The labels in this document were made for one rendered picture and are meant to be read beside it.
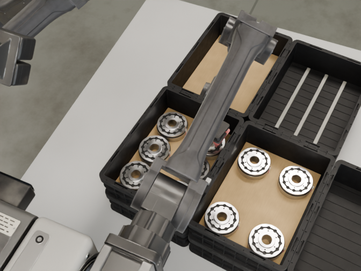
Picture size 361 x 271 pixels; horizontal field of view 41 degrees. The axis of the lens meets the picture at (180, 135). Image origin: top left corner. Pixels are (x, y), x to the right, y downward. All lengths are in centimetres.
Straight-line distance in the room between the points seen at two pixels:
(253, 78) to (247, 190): 45
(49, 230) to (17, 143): 204
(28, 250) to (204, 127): 35
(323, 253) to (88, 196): 78
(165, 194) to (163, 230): 7
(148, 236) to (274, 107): 105
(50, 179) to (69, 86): 124
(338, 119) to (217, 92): 92
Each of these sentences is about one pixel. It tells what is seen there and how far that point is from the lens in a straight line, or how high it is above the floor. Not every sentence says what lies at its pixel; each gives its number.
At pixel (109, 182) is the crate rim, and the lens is 145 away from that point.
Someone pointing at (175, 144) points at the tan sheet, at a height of 83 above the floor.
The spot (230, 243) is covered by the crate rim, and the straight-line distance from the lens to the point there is 135.
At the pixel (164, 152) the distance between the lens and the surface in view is 156.
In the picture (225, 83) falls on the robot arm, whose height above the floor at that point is 152.
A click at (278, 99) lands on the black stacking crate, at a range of 174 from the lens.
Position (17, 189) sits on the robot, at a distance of 84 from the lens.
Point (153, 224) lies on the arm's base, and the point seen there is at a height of 148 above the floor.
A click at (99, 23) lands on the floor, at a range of 325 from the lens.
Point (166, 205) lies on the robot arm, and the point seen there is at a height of 147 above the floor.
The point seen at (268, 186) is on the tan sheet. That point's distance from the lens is 155.
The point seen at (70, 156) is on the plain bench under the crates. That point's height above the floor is 70.
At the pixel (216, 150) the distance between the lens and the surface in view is 157.
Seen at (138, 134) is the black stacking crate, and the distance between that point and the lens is 156.
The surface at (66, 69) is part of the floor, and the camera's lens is 302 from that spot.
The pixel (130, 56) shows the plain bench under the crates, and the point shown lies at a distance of 205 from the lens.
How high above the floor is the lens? 219
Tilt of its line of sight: 56 degrees down
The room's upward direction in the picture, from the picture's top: 3 degrees counter-clockwise
